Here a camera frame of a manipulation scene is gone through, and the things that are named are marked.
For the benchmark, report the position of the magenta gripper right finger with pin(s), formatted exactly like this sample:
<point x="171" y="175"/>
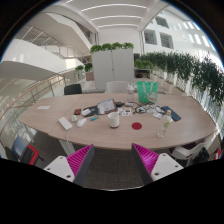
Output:
<point x="153" y="166"/>

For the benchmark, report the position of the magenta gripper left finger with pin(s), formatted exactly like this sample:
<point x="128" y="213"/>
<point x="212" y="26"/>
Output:
<point x="73" y="167"/>

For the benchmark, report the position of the clear plastic water bottle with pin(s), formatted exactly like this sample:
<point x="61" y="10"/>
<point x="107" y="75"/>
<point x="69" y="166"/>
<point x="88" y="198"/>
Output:
<point x="165" y="121"/>

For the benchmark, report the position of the white chair at right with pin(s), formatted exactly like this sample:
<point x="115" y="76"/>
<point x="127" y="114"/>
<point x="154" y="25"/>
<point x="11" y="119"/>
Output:
<point x="186" y="154"/>

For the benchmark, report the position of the red round coaster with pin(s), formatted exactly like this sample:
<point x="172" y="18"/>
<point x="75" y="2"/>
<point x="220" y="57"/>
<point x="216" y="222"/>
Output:
<point x="136" y="126"/>

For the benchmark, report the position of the white computer mouse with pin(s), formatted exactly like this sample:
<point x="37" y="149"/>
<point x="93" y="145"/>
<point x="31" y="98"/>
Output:
<point x="81" y="122"/>

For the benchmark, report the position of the white power strip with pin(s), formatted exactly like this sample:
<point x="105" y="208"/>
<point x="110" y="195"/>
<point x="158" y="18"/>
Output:
<point x="65" y="123"/>

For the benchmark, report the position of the small white round device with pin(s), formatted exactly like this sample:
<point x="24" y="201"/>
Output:
<point x="74" y="118"/>

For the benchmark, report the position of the red and blue chair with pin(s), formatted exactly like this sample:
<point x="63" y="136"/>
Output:
<point x="20" y="152"/>

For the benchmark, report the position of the blue marker pen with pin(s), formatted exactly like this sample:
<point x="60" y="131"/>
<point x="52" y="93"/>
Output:
<point x="94" y="118"/>

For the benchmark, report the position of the dark blue tablet case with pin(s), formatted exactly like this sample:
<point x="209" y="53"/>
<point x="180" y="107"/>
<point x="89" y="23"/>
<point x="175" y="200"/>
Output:
<point x="174" y="115"/>

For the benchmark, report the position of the black red small device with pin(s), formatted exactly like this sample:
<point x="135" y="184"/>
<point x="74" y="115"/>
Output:
<point x="77" y="111"/>

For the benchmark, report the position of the white box on wallet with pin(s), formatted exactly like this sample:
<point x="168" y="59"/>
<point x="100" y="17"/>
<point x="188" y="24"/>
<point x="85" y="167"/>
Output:
<point x="86" y="112"/>

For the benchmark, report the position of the white ceramic cup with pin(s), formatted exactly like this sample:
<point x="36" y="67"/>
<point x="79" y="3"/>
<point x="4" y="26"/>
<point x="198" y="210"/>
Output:
<point x="113" y="119"/>

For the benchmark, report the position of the colourful sticker sheet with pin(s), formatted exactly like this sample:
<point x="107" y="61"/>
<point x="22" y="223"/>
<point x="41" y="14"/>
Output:
<point x="125" y="111"/>

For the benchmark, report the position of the white paper sheet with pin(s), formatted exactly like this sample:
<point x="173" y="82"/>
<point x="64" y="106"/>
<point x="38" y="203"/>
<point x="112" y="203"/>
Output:
<point x="43" y="107"/>

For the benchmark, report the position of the green tote bag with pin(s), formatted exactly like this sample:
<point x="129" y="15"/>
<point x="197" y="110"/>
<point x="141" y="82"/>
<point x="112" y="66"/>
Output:
<point x="147" y="91"/>

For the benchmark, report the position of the black office chair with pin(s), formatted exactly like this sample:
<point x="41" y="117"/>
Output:
<point x="72" y="89"/>

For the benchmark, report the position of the clear bottle near bag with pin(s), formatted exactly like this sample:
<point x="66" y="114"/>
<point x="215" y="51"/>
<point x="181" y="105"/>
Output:
<point x="130" y="96"/>

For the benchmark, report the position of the green hedge planter row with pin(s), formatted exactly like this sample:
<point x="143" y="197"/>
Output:
<point x="204" y="74"/>

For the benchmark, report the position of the white cabinet with plants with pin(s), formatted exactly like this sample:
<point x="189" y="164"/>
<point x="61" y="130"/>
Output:
<point x="112" y="62"/>

